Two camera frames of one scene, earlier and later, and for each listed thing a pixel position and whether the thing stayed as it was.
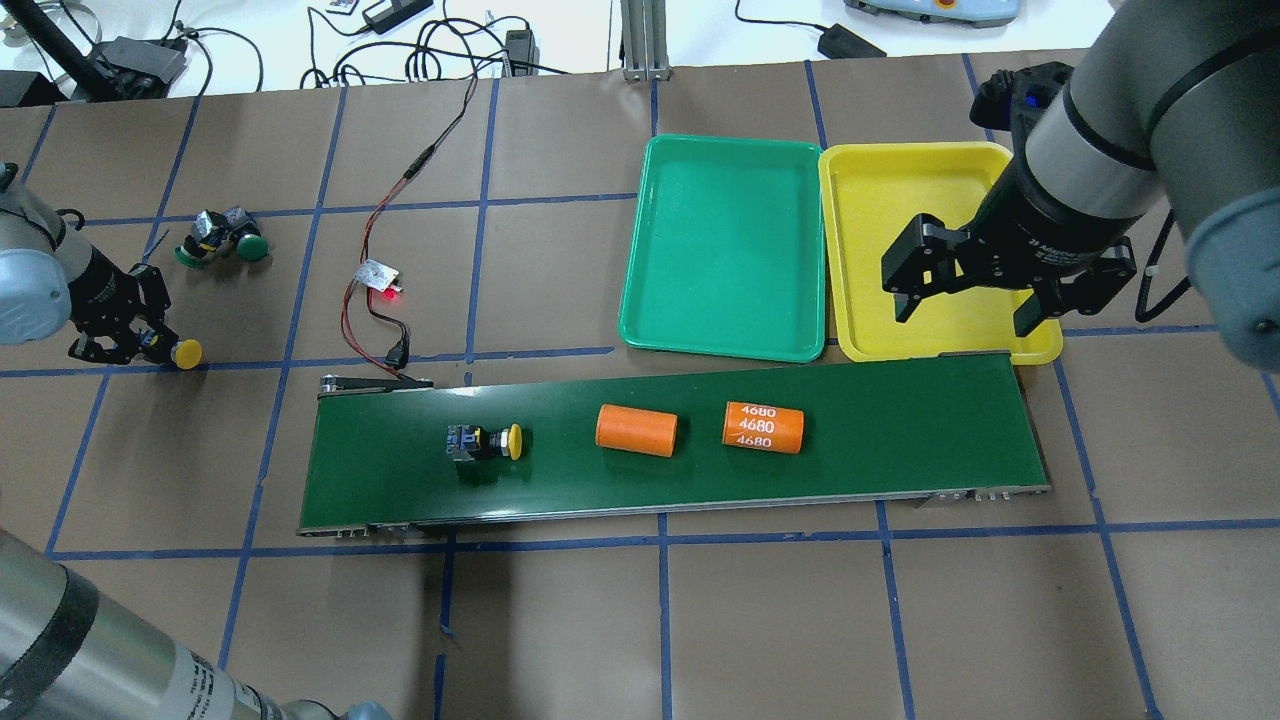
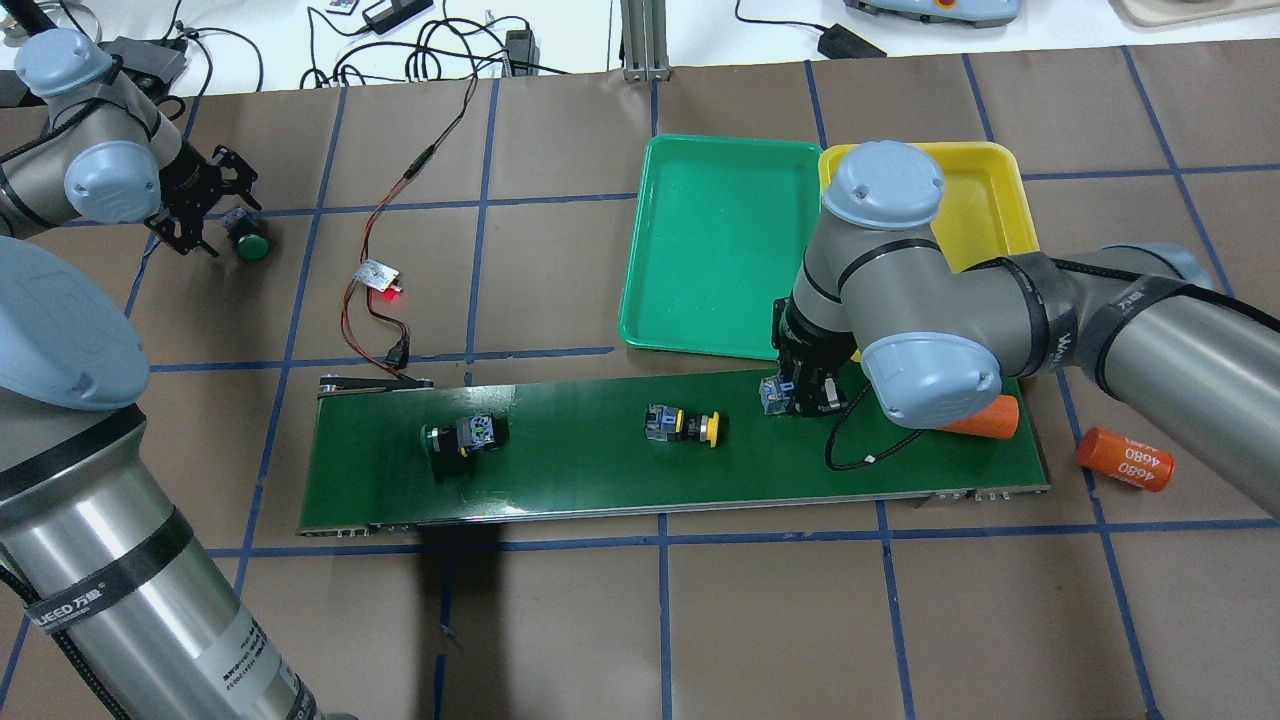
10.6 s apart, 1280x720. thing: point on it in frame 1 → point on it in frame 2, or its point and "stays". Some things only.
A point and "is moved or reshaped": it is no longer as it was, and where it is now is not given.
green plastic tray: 726,249 stays
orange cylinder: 637,430 → 995,418
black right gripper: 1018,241 → 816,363
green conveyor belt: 885,432 stays
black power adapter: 841,43 stays
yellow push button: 187,353 → 668,423
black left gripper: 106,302 → 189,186
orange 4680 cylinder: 762,427 → 1125,459
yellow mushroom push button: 469,443 → 773,396
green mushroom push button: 251,245 stays
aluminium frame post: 644,39 stays
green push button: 207,231 is moved or reshaped
